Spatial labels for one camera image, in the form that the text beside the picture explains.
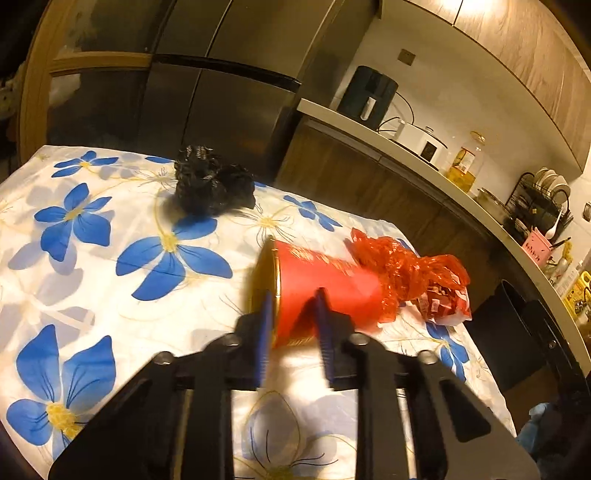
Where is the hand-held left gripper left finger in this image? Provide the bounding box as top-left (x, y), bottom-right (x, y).
top-left (48, 288), bottom-right (278, 480)

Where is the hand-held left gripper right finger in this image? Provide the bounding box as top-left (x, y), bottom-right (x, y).
top-left (314, 287), bottom-right (541, 480)

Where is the red cylindrical can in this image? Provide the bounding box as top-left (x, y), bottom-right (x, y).
top-left (252, 236), bottom-right (384, 349)

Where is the black round trash bin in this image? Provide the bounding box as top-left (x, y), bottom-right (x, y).
top-left (471, 279), bottom-right (555, 393)

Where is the yellow detergent bottle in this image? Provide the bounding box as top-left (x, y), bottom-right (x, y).
top-left (563, 272), bottom-right (591, 319)

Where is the red crumpled plastic bag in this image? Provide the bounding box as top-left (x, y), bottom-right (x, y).
top-left (348, 227), bottom-right (471, 324)

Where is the red snack packet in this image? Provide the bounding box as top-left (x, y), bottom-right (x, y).
top-left (418, 277), bottom-right (472, 326)

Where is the pink utensil box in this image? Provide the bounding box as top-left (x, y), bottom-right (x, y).
top-left (524, 228), bottom-right (555, 264)

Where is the white ladle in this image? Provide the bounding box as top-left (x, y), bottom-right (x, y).
top-left (545, 210), bottom-right (565, 241)

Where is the black crumpled plastic bag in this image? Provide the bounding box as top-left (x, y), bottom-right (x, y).
top-left (215, 164), bottom-right (257, 210)
top-left (173, 145), bottom-right (223, 215)

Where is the stainless steel bowl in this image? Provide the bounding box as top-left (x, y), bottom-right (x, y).
top-left (475, 187), bottom-right (509, 217)

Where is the blue floral tablecloth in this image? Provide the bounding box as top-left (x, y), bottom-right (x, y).
top-left (0, 145), bottom-right (517, 480)

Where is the white electric cooker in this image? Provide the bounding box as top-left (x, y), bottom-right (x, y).
top-left (394, 121), bottom-right (450, 162)

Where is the cooking oil bottle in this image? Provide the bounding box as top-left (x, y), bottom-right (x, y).
top-left (445, 131), bottom-right (486, 192)

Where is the dark steel refrigerator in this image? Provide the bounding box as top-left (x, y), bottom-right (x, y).
top-left (46, 0), bottom-right (384, 185)

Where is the black air fryer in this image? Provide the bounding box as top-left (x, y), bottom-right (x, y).
top-left (337, 65), bottom-right (399, 130)

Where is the black wire dish rack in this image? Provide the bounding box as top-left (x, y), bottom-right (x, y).
top-left (503, 168), bottom-right (575, 241)

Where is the black power cable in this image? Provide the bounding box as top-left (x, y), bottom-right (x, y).
top-left (379, 92), bottom-right (416, 139)

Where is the wooden wall cabinet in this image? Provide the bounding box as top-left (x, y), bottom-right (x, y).
top-left (379, 0), bottom-right (591, 171)

